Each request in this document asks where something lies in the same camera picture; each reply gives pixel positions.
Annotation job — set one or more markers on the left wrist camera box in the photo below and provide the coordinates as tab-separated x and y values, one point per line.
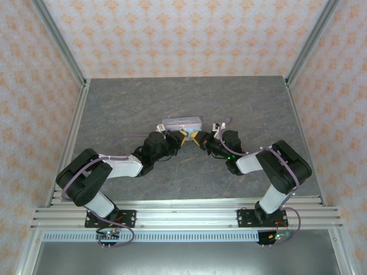
161	127

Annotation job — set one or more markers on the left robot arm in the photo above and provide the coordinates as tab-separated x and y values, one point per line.
123	167

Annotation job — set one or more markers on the aluminium frame post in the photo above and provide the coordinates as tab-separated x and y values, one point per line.
312	43
60	46

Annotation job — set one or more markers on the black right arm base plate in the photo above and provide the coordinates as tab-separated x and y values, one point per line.
245	217

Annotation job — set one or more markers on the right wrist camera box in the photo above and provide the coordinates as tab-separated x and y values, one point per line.
219	126

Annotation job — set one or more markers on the aluminium side rail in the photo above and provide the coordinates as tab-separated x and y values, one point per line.
76	120
301	120

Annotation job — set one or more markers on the cartoon bunny tin box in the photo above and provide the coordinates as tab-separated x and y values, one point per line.
177	121

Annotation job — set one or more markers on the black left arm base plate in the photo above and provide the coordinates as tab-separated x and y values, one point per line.
126	218

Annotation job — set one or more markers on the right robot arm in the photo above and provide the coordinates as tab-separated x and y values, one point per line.
249	164

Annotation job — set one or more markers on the grey metal sheet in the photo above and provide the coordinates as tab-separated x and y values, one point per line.
186	257

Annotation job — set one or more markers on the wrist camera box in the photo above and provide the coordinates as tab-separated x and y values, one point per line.
161	127
219	126

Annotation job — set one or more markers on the aluminium extrusion beam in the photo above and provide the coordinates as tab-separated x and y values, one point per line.
186	217

